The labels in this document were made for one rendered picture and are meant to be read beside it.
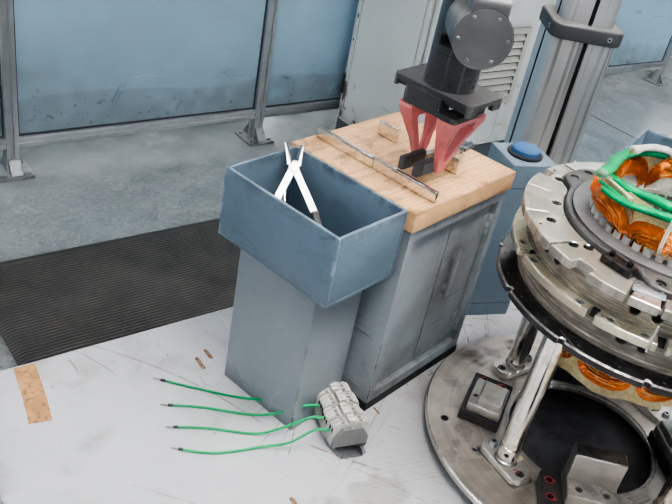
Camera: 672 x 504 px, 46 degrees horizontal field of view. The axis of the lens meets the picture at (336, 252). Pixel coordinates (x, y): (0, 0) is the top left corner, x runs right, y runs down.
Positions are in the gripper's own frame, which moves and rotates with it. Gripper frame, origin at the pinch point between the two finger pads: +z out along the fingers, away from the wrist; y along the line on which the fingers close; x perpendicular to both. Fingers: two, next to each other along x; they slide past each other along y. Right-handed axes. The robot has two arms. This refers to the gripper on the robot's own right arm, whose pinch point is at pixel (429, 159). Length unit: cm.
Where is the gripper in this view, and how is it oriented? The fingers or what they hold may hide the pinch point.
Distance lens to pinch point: 91.0
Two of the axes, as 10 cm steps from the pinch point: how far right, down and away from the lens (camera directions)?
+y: 7.2, 4.8, -5.0
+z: -1.7, 8.2, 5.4
